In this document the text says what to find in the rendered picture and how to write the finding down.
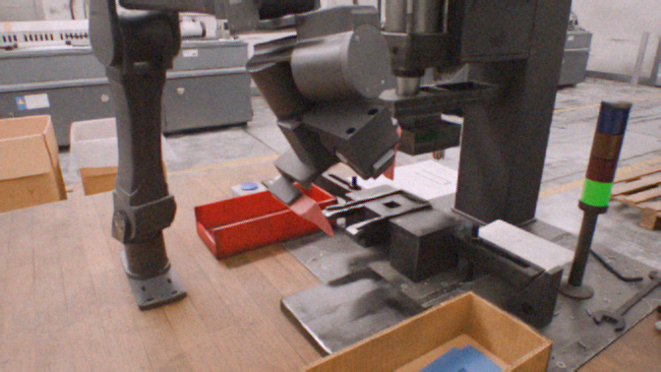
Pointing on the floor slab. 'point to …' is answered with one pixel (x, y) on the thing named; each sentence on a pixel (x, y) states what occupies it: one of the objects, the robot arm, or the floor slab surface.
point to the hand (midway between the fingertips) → (357, 201)
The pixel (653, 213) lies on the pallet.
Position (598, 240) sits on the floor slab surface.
